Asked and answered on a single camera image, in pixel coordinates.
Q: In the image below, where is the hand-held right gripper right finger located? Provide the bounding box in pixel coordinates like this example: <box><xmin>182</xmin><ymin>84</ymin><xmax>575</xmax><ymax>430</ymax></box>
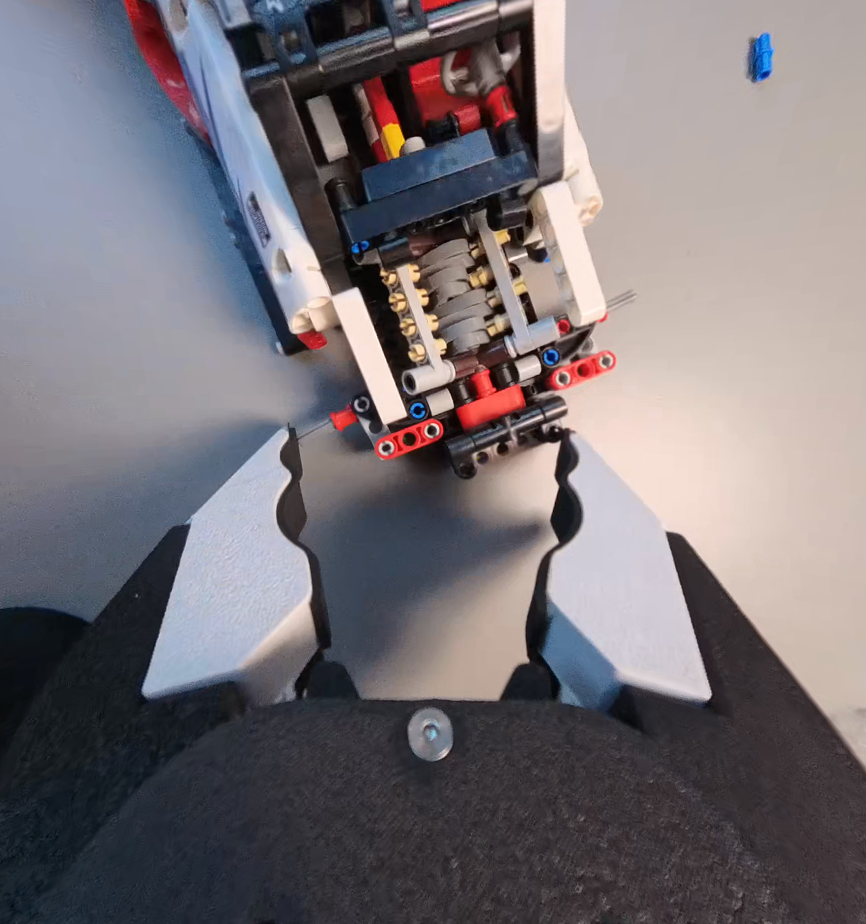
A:
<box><xmin>527</xmin><ymin>431</ymin><xmax>713</xmax><ymax>710</ymax></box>

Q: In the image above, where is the lego race car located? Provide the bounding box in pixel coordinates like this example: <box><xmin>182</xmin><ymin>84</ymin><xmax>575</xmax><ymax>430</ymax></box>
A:
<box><xmin>123</xmin><ymin>0</ymin><xmax>639</xmax><ymax>479</ymax></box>

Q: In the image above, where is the black quilted wrist rest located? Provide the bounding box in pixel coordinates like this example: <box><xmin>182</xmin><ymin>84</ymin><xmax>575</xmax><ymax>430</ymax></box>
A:
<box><xmin>0</xmin><ymin>606</ymin><xmax>91</xmax><ymax>817</ymax></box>

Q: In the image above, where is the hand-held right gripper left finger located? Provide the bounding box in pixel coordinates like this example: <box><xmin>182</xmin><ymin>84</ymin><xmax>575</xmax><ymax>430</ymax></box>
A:
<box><xmin>142</xmin><ymin>426</ymin><xmax>331</xmax><ymax>708</ymax></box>

